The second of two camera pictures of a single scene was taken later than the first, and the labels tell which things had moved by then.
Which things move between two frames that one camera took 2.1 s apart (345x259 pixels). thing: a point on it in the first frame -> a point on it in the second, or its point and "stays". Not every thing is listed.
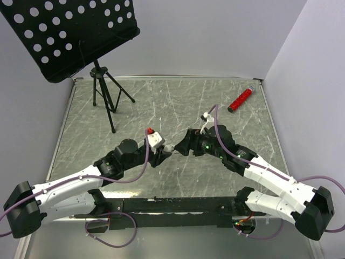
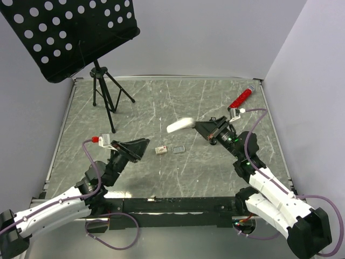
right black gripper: x=192 y=141 -> x=211 y=128
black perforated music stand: x=62 y=36 stays
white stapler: x=168 y=148 -> x=184 y=123
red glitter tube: x=240 y=99 stays
